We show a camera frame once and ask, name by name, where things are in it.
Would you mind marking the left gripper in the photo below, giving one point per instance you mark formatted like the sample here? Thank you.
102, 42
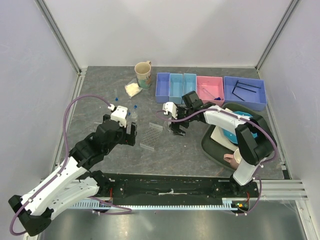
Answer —
128, 139

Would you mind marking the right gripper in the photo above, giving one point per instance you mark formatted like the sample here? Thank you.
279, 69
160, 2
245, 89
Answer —
175, 127

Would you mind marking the measuring cylinder blue base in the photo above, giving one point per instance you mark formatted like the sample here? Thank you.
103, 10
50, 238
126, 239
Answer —
210, 92

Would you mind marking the glass flask with stopper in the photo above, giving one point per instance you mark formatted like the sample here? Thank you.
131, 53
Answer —
166, 126

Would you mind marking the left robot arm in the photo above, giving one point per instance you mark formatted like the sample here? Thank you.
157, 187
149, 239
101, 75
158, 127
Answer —
72, 180

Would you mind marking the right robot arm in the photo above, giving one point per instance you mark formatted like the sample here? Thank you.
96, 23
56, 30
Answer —
254, 138

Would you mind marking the clear test tube rack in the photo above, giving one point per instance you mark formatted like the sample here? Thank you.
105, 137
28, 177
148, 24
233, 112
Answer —
151, 136

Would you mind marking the test tube blue cap far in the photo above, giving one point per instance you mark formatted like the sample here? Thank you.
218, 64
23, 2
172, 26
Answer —
116, 95

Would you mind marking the dark green tray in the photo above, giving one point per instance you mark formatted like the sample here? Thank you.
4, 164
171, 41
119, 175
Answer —
213, 150

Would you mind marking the purple bin leftmost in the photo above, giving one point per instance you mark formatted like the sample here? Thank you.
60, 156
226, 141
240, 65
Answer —
162, 87

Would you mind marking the light blue bin left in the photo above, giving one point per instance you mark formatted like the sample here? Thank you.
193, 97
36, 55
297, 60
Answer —
176, 88

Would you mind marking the light blue bin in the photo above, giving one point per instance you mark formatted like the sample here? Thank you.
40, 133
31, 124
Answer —
176, 88
189, 83

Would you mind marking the light blue bin right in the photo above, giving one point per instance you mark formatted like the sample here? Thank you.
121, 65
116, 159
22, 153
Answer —
189, 83

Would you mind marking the bag of white powder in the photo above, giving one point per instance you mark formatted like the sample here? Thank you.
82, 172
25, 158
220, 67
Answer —
132, 88

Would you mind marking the pink bin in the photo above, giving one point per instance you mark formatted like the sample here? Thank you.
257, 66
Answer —
211, 80

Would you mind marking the blue dotted plate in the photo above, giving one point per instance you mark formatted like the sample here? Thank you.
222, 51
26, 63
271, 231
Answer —
229, 135

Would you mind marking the pink mug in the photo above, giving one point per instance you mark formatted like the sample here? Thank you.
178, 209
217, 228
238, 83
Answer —
233, 159

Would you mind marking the beige cartoon mug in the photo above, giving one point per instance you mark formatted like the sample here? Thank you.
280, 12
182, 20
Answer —
143, 74

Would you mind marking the large purple bin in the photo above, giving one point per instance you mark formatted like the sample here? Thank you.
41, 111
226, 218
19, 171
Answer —
259, 102

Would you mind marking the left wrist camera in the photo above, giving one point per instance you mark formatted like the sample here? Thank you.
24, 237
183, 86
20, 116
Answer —
119, 114

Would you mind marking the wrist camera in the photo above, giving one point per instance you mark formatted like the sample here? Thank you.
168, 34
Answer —
170, 108
119, 114

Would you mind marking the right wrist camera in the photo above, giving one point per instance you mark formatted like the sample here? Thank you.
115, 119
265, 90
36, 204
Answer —
170, 108

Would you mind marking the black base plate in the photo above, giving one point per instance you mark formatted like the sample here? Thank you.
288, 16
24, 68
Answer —
163, 189

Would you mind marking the light blue cable duct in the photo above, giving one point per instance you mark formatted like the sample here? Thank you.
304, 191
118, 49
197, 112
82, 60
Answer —
100, 205

